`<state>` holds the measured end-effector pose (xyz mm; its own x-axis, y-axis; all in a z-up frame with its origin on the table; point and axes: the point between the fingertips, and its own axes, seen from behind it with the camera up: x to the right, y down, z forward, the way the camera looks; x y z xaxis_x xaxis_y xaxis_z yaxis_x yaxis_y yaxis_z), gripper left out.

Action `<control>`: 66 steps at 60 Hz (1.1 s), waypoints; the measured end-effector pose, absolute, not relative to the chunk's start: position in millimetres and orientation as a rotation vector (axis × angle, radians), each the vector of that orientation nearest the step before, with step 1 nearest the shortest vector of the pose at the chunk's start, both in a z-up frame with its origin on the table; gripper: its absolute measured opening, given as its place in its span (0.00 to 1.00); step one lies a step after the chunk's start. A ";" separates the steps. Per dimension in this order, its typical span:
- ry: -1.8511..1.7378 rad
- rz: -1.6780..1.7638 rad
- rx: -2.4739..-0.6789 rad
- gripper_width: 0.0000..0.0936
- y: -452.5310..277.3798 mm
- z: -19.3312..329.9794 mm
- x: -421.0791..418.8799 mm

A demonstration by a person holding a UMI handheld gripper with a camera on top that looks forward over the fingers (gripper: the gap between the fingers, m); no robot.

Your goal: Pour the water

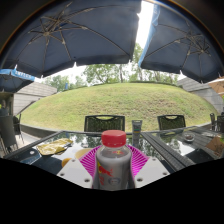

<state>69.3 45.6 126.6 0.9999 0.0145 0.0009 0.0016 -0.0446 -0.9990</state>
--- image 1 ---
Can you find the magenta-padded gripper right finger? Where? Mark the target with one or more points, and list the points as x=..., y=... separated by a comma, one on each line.
x=150, y=170

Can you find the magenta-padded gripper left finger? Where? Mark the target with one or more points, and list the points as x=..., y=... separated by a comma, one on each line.
x=75, y=171

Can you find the red-capped clear drink bottle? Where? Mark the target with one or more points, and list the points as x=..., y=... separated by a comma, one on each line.
x=113, y=166

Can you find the yellow foil packet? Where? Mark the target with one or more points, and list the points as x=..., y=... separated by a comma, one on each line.
x=53, y=146

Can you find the grey cylindrical container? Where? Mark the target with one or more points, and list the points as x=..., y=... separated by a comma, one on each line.
x=136, y=128

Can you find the small glass ashtray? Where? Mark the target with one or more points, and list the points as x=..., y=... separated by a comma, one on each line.
x=189, y=137

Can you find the black wicker chair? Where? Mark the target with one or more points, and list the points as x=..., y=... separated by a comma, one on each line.
x=100, y=125
x=171, y=123
x=220, y=123
x=212, y=120
x=17, y=126

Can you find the brown paper sheet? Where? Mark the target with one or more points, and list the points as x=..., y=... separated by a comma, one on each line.
x=216, y=145

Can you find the person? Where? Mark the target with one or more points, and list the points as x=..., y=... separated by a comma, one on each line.
x=3, y=109

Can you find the beige patio umbrella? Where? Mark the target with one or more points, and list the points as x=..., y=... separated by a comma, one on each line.
x=217, y=85

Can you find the blue umbrella with light trim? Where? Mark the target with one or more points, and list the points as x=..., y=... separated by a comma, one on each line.
x=13, y=81

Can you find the dark blue patio umbrella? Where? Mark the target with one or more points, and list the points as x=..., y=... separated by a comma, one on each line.
x=180, y=43
x=66, y=40

